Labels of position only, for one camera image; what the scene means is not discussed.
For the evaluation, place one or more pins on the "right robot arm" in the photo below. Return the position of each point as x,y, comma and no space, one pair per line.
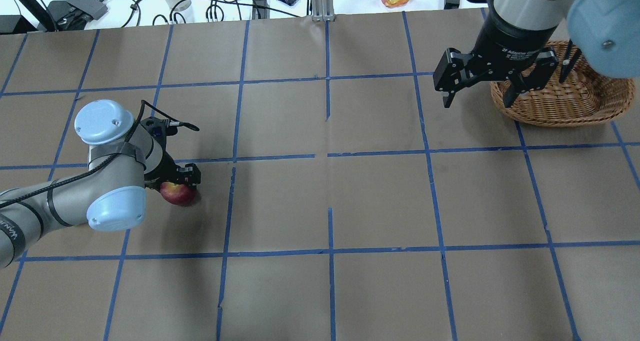
605,32

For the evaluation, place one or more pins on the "red yellow apple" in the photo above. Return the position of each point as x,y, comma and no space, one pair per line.
181,195

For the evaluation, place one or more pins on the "wicker basket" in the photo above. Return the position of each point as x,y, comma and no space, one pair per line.
585,98

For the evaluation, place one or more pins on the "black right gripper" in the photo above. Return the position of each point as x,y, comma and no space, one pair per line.
506,46

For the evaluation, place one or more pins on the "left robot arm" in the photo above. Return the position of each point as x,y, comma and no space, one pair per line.
127,155

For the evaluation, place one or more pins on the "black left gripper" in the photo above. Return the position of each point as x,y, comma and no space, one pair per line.
169,168

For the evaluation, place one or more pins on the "aluminium frame post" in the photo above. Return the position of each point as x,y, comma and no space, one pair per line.
322,10

